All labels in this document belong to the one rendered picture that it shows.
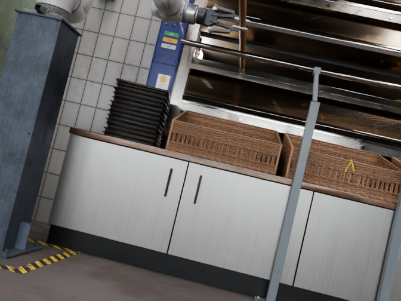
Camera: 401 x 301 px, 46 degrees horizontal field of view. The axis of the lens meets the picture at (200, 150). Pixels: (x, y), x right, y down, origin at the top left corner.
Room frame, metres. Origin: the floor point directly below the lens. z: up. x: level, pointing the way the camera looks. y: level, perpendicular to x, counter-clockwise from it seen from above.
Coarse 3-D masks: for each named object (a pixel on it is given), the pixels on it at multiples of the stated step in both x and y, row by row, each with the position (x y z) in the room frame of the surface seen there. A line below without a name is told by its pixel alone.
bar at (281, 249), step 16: (208, 48) 2.44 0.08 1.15; (224, 48) 2.43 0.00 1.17; (288, 64) 2.40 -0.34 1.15; (304, 64) 2.40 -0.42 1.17; (352, 80) 2.38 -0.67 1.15; (368, 80) 2.36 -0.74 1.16; (304, 128) 2.19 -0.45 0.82; (304, 144) 2.16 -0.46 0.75; (304, 160) 2.16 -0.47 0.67; (400, 192) 2.14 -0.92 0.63; (288, 208) 2.16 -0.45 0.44; (400, 208) 2.12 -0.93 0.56; (288, 224) 2.16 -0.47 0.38; (400, 224) 2.12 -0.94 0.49; (288, 240) 2.16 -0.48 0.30; (400, 240) 2.12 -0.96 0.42; (272, 272) 2.17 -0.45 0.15; (384, 272) 2.12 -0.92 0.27; (272, 288) 2.16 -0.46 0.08; (384, 288) 2.12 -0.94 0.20
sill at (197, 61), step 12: (192, 60) 2.82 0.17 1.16; (204, 60) 2.81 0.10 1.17; (240, 72) 2.79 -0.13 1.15; (252, 72) 2.79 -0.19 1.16; (264, 72) 2.78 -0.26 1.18; (300, 84) 2.76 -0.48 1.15; (312, 84) 2.75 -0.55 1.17; (348, 96) 2.73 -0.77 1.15; (360, 96) 2.73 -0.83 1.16; (372, 96) 2.72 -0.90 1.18
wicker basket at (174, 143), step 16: (192, 112) 2.77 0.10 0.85; (176, 128) 2.32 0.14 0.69; (192, 128) 2.31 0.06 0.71; (208, 128) 2.30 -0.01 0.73; (240, 128) 2.74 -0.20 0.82; (256, 128) 2.74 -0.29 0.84; (176, 144) 2.31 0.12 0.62; (192, 144) 2.72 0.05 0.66; (208, 144) 2.72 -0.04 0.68; (224, 144) 2.30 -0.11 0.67; (240, 144) 2.29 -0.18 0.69; (256, 144) 2.29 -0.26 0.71; (272, 144) 2.28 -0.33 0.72; (224, 160) 2.30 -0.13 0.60; (240, 160) 2.29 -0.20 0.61; (272, 160) 2.28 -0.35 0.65
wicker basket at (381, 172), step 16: (288, 144) 2.39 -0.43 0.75; (320, 144) 2.71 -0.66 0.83; (336, 144) 2.71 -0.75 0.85; (288, 160) 2.29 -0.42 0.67; (320, 160) 2.25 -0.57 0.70; (336, 160) 2.25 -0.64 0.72; (368, 160) 2.68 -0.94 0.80; (384, 160) 2.54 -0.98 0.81; (288, 176) 2.26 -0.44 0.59; (304, 176) 2.26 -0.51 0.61; (320, 176) 2.25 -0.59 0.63; (336, 176) 2.25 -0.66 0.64; (368, 176) 2.24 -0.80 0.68; (384, 176) 2.23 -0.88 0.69; (400, 176) 2.23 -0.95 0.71; (352, 192) 2.24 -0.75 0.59; (368, 192) 2.24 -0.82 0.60; (384, 192) 2.24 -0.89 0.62
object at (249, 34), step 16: (256, 32) 2.70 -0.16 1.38; (272, 32) 2.66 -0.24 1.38; (288, 32) 2.63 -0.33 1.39; (288, 48) 2.80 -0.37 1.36; (304, 48) 2.75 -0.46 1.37; (336, 48) 2.66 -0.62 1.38; (352, 48) 2.61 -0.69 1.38; (368, 48) 2.59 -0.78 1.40; (368, 64) 2.75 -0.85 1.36; (384, 64) 2.70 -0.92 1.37; (400, 64) 2.65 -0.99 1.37
